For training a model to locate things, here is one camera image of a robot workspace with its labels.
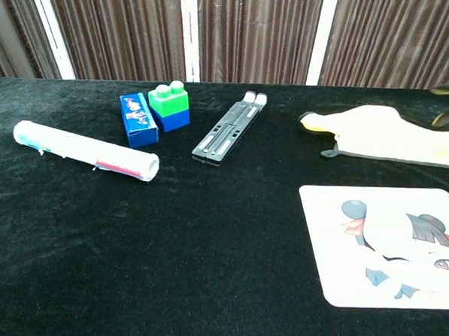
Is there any yellow oven mitt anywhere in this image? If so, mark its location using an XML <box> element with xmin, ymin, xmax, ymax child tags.
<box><xmin>296</xmin><ymin>101</ymin><xmax>449</xmax><ymax>169</ymax></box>

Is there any blue printed carton box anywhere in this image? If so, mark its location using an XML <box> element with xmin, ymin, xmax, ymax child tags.
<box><xmin>117</xmin><ymin>91</ymin><xmax>162</xmax><ymax>150</ymax></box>

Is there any cartoon girl mouse pad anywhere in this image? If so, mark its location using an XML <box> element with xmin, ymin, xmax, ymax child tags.
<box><xmin>293</xmin><ymin>181</ymin><xmax>449</xmax><ymax>313</ymax></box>

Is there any white aluminium frame post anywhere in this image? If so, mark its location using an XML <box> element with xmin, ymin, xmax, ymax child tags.
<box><xmin>305</xmin><ymin>0</ymin><xmax>340</xmax><ymax>88</ymax></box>
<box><xmin>20</xmin><ymin>0</ymin><xmax>81</xmax><ymax>80</ymax></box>
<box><xmin>174</xmin><ymin>0</ymin><xmax>205</xmax><ymax>83</ymax></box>

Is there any green building block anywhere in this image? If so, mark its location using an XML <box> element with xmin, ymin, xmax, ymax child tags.
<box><xmin>147</xmin><ymin>79</ymin><xmax>191</xmax><ymax>119</ymax></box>

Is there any white toothpaste tube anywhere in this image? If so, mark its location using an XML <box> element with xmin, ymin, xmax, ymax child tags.
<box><xmin>11</xmin><ymin>120</ymin><xmax>162</xmax><ymax>183</ymax></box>

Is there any black velvet tablecloth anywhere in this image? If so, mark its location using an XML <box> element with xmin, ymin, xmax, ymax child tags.
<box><xmin>0</xmin><ymin>67</ymin><xmax>449</xmax><ymax>336</ymax></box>

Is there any brown pleated curtain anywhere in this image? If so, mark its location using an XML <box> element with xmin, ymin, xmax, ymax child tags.
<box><xmin>317</xmin><ymin>0</ymin><xmax>449</xmax><ymax>93</ymax></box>
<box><xmin>193</xmin><ymin>0</ymin><xmax>325</xmax><ymax>89</ymax></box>
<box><xmin>39</xmin><ymin>0</ymin><xmax>191</xmax><ymax>86</ymax></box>
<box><xmin>0</xmin><ymin>0</ymin><xmax>65</xmax><ymax>84</ymax></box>

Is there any black folding laptop stand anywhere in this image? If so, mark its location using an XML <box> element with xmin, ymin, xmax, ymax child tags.
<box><xmin>191</xmin><ymin>87</ymin><xmax>269</xmax><ymax>169</ymax></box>

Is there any blue building block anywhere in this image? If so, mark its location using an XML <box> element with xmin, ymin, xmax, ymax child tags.
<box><xmin>150</xmin><ymin>105</ymin><xmax>193</xmax><ymax>135</ymax></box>

